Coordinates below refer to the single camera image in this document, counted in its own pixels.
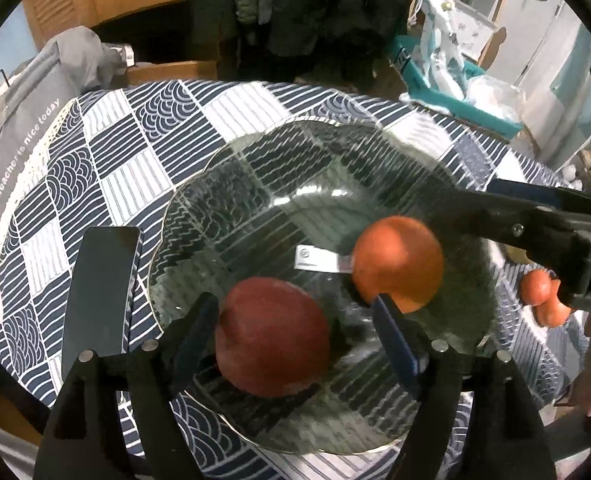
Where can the orange tangerine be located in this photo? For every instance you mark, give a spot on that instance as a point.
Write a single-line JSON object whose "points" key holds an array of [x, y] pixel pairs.
{"points": [[534, 286], [554, 316]]}

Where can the large orange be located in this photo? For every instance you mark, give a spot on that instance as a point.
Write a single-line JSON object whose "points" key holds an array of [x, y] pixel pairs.
{"points": [[400, 255]]}

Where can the grey printed tote bag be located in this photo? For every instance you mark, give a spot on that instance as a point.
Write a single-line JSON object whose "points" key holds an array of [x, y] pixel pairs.
{"points": [[15, 160]]}

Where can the clear plastic bag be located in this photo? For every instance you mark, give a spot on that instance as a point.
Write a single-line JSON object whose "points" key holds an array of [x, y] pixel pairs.
{"points": [[493, 97]]}

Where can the white patterned plastic bag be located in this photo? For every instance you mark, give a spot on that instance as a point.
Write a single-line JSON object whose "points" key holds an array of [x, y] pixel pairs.
{"points": [[443, 50]]}

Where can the black smartphone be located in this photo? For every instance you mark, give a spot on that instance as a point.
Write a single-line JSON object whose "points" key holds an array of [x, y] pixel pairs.
{"points": [[100, 290]]}

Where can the wooden shelf rack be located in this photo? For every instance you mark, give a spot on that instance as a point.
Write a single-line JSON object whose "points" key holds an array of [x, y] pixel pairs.
{"points": [[500, 5]]}

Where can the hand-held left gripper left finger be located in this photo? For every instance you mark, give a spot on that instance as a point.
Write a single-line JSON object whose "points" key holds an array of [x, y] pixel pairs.
{"points": [[201, 332]]}

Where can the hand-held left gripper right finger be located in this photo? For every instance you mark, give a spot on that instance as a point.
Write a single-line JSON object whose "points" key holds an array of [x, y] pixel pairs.
{"points": [[396, 337]]}

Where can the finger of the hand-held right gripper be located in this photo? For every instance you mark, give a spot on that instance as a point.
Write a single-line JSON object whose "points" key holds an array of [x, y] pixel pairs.
{"points": [[530, 191], [518, 230]]}

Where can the white cardboard box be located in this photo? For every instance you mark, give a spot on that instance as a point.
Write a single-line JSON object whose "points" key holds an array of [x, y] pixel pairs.
{"points": [[473, 30]]}

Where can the dark hanging coats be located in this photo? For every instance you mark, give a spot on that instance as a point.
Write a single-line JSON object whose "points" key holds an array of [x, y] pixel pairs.
{"points": [[300, 10]]}

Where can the grey jacket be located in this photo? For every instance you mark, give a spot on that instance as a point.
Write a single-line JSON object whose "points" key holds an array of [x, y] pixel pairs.
{"points": [[80, 55]]}

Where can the clear glass bowl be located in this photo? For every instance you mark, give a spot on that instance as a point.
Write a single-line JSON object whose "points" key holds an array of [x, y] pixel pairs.
{"points": [[275, 200]]}

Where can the dark red apple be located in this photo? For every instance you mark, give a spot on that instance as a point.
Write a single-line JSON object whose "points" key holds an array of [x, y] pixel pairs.
{"points": [[270, 335]]}

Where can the teal storage box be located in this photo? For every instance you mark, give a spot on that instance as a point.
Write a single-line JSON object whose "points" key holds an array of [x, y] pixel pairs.
{"points": [[420, 85]]}

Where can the navy white patterned tablecloth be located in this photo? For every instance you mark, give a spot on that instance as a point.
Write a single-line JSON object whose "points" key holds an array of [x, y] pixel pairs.
{"points": [[125, 160]]}

